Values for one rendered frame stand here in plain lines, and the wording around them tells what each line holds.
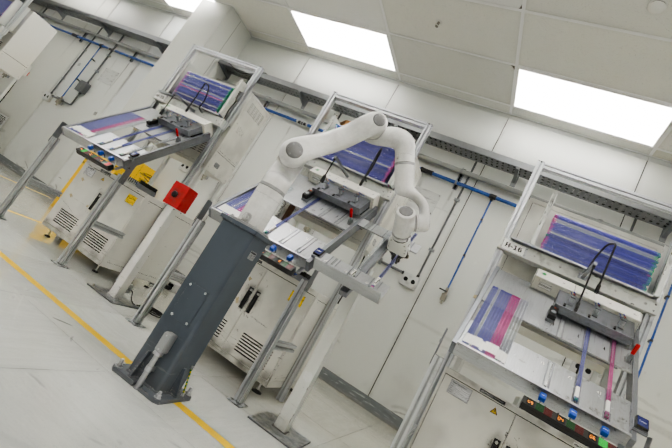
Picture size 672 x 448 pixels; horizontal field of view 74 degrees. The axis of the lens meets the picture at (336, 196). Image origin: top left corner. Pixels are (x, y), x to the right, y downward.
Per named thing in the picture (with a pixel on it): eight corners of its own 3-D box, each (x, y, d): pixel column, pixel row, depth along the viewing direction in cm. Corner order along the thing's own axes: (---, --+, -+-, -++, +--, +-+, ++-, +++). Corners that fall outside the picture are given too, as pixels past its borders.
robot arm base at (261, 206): (257, 231, 174) (281, 191, 178) (220, 211, 181) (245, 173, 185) (274, 243, 191) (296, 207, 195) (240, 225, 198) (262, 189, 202)
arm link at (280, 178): (259, 180, 184) (288, 133, 189) (259, 188, 202) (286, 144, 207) (284, 195, 185) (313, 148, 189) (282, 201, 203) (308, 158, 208)
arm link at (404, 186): (427, 167, 206) (426, 233, 201) (393, 165, 206) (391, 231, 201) (432, 162, 197) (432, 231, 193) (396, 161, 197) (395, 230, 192)
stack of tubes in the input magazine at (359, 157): (383, 182, 275) (403, 146, 280) (317, 154, 296) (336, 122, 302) (387, 190, 286) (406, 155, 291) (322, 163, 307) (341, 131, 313)
